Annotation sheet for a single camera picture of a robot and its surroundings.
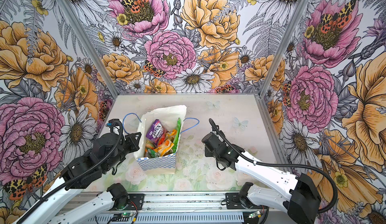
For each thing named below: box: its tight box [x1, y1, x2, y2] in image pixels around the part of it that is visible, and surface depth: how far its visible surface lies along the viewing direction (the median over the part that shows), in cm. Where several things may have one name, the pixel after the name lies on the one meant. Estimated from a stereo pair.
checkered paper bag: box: [134, 105, 187, 176], surface depth 76 cm
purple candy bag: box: [145, 119, 164, 146], surface depth 89 cm
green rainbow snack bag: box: [146, 147, 160, 159], surface depth 77 cm
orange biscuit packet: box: [153, 140, 175, 157], surface depth 77 cm
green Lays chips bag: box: [171, 117, 182, 154], surface depth 82 cm
